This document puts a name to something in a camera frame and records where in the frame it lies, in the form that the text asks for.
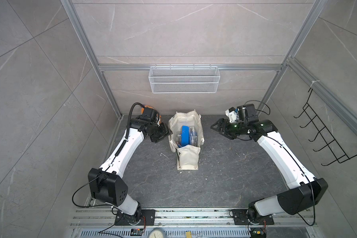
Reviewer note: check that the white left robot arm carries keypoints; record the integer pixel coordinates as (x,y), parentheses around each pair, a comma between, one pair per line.
(106,183)

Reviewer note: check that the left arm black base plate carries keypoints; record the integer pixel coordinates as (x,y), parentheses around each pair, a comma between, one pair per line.
(140,218)

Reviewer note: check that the beige canvas bag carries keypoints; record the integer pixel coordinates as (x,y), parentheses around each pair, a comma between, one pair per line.
(188,156)

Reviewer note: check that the black wire hook rack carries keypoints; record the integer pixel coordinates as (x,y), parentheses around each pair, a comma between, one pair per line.
(323,132)

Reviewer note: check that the clear plastic case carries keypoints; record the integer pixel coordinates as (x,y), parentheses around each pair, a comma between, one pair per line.
(193,136)

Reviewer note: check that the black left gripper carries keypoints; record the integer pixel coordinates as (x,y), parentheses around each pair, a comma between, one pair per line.
(164,132)

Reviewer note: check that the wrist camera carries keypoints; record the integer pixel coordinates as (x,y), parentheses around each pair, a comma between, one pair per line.
(245,113)
(146,119)

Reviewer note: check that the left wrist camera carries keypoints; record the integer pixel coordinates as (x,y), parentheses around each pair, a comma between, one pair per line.
(146,119)

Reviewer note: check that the white wire mesh basket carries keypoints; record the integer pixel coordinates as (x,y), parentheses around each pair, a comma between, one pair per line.
(183,79)

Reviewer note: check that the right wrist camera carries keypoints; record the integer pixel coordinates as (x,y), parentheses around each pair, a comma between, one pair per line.
(245,113)

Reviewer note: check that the blue compass set case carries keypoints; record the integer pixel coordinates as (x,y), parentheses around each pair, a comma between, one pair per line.
(185,136)

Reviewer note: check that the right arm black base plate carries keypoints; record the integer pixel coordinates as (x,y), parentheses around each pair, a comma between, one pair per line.
(249,217)

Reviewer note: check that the orange plush shark toy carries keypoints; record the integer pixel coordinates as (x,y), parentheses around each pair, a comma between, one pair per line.
(151,113)

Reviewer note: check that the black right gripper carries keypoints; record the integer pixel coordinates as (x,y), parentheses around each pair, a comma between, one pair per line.
(221,122)

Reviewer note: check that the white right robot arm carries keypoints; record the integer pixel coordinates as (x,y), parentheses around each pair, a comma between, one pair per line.
(304,189)

